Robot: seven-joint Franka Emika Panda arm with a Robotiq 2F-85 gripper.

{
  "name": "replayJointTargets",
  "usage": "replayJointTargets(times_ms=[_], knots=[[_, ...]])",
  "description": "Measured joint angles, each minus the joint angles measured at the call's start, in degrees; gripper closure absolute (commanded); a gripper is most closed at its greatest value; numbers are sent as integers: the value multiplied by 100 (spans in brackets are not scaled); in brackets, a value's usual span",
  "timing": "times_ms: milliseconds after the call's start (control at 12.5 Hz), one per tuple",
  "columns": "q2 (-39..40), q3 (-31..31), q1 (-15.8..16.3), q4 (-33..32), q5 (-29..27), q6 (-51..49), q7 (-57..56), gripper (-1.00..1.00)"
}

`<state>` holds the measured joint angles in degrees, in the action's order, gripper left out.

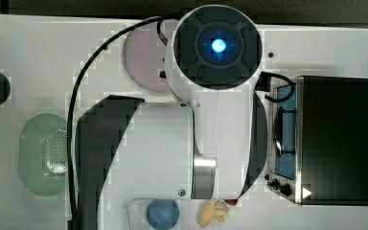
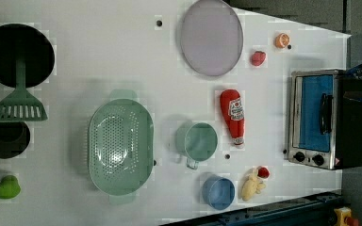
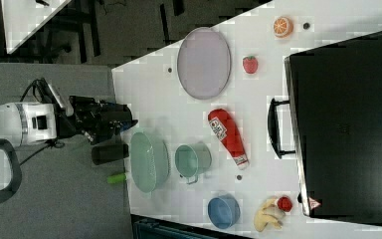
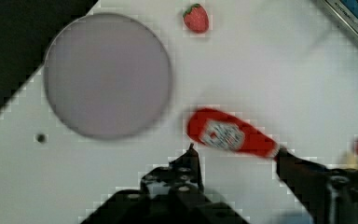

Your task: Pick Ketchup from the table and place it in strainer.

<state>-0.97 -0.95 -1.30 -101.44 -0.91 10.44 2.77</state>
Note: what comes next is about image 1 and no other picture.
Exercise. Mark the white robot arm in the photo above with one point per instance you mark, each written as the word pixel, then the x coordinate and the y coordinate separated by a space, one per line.
pixel 208 141

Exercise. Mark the green oval strainer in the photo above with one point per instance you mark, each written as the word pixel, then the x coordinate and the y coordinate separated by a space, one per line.
pixel 42 162

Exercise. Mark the purple round plate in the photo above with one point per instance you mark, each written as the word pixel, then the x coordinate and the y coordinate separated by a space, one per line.
pixel 143 56

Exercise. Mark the peeled toy banana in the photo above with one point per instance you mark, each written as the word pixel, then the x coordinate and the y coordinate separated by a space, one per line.
pixel 213 209

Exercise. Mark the small red toy fruit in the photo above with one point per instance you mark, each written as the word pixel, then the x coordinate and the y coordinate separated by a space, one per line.
pixel 232 202

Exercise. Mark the blue cup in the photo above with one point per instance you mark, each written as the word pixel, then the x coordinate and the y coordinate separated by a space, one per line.
pixel 163 214

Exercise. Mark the black toaster oven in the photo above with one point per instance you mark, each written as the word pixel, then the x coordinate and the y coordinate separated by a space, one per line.
pixel 319 141

